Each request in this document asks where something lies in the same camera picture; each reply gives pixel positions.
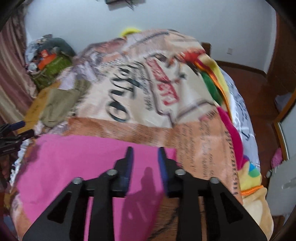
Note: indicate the pink pants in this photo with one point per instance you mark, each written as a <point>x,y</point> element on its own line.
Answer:
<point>55,160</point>

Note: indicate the bamboo lap desk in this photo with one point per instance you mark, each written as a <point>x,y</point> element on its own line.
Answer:
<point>33,114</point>

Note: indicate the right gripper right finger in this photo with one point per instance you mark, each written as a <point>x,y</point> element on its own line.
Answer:
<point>226,218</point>

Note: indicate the yellow foam arch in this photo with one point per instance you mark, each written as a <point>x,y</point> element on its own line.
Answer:
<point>129,31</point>

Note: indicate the grey plush toy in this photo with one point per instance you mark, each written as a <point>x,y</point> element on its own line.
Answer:
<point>57,46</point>

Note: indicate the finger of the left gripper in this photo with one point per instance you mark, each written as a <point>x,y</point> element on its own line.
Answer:
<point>10,127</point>
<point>13,144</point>

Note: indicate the small black wall monitor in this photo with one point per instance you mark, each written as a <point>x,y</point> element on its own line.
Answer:
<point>112,1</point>

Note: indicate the orange box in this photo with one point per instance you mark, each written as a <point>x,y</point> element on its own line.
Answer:
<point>46,61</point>

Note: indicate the striped red gold curtain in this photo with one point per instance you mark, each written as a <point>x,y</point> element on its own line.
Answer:
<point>17,89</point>

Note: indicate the green patterned storage box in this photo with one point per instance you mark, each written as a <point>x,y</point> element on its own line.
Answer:
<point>47,76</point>

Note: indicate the pink slipper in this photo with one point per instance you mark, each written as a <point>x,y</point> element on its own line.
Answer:
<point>277,158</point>

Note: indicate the white wall socket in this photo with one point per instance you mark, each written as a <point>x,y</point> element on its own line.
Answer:
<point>229,51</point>

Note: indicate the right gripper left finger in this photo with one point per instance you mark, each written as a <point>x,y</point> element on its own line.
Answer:
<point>65,217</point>

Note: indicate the brown wooden door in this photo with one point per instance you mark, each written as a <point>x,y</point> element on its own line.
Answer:
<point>281,74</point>

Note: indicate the olive green folded pants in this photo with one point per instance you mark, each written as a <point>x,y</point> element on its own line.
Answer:
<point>61,102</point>

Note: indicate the newspaper print blanket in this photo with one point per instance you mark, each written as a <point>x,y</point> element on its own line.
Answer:
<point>160,88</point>

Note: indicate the white patterned bed sheet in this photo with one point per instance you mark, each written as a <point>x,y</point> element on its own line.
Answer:
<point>242,122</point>

